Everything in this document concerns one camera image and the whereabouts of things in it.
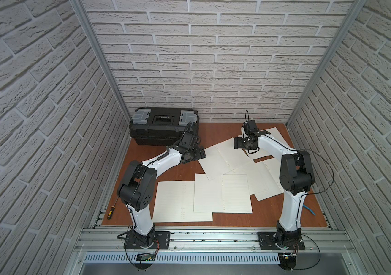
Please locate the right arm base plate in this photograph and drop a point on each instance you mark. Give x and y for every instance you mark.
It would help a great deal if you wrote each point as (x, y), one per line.
(267, 241)

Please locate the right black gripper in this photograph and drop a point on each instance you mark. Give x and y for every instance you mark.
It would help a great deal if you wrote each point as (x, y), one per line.
(239, 144)

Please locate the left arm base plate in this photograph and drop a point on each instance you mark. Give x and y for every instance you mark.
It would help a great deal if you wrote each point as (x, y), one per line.
(160, 239)

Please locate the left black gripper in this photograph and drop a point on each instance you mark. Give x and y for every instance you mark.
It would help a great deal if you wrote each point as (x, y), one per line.
(191, 134)

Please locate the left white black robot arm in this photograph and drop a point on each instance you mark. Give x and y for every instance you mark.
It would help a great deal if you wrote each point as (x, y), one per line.
(137, 186)

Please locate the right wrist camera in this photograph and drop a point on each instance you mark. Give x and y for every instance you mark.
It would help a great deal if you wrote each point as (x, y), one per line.
(250, 127)

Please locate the purple cover notebook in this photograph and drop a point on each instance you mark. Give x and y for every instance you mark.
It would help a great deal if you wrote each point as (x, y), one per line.
(222, 158)

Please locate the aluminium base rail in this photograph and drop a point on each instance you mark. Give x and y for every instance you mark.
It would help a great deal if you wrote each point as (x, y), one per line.
(204, 246)

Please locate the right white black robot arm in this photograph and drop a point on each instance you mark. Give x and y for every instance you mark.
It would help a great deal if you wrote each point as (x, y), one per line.
(296, 178)

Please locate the yellow black screwdriver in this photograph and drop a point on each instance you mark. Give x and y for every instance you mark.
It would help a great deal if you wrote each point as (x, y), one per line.
(112, 209)

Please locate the black plastic toolbox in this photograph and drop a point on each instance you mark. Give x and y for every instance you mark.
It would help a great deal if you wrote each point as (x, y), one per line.
(153, 126)

